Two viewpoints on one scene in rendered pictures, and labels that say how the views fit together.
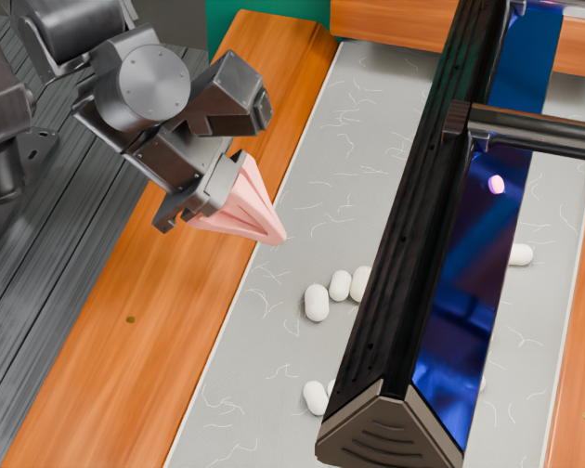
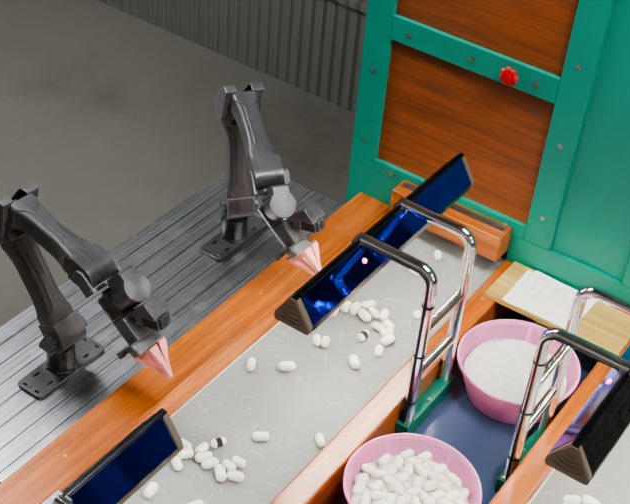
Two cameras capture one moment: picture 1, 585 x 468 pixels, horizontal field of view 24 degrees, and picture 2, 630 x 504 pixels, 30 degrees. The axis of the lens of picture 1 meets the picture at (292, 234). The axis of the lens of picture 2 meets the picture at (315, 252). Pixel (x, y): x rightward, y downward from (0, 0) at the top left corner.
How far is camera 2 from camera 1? 149 cm
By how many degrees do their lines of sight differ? 14
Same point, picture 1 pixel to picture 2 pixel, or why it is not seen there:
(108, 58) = (270, 192)
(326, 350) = (329, 327)
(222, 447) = (275, 345)
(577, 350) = not seen: hidden behind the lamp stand
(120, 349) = (252, 302)
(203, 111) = (299, 219)
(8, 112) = (245, 206)
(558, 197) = not seen: hidden behind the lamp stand
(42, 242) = (244, 263)
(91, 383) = (237, 309)
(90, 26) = (271, 180)
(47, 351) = not seen: hidden behind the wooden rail
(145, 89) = (278, 205)
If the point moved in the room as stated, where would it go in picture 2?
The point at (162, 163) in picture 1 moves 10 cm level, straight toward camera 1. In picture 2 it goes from (282, 234) to (270, 262)
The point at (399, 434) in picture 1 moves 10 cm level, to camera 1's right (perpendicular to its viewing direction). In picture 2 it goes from (294, 311) to (346, 327)
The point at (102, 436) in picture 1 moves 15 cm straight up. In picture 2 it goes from (233, 327) to (235, 274)
